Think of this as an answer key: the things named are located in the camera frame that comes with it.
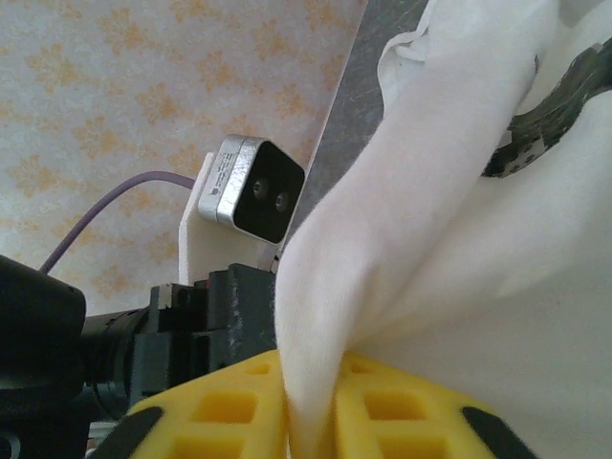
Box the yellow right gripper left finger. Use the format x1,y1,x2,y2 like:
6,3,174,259
85,348,293,459

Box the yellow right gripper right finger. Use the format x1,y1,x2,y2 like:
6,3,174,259
332,351,544,459

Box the white t-shirt with robot print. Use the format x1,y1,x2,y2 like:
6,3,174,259
272,0,612,459

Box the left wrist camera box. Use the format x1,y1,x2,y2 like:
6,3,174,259
177,135,307,288

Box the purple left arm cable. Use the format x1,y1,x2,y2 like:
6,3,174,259
40,170,197,276

